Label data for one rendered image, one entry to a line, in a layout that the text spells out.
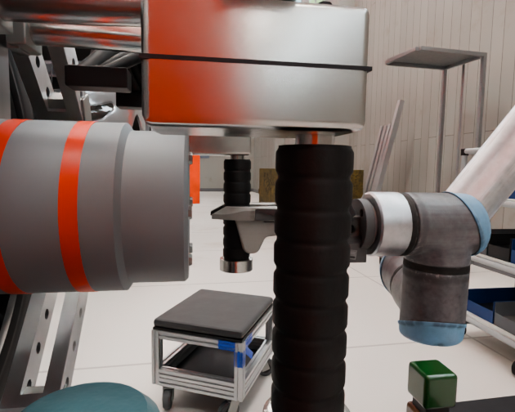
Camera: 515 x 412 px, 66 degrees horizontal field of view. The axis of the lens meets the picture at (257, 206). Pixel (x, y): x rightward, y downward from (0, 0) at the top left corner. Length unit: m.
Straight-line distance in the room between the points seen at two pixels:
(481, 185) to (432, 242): 0.20
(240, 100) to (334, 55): 0.04
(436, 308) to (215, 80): 0.51
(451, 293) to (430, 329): 0.06
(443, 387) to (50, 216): 0.43
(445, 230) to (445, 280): 0.07
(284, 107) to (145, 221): 0.16
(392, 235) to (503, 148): 0.29
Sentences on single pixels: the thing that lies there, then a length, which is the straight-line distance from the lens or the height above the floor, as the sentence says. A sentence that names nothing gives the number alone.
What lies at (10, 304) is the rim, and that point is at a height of 0.70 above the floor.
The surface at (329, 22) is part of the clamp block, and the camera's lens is 0.17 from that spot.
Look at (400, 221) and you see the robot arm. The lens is 0.55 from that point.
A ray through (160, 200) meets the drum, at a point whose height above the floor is 0.86.
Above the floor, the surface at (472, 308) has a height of 0.18.
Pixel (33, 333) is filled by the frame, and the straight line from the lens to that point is 0.58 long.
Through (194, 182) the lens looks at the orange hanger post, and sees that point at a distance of 3.96.
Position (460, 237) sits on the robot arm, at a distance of 0.60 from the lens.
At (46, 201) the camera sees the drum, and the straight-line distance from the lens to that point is 0.30.
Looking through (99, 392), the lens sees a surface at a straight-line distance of 0.30.
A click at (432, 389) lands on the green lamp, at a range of 0.52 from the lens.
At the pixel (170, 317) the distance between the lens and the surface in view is 1.53.
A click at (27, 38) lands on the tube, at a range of 0.40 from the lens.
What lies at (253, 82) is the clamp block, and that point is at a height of 0.92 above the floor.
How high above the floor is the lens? 0.88
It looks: 5 degrees down
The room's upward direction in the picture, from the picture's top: 1 degrees clockwise
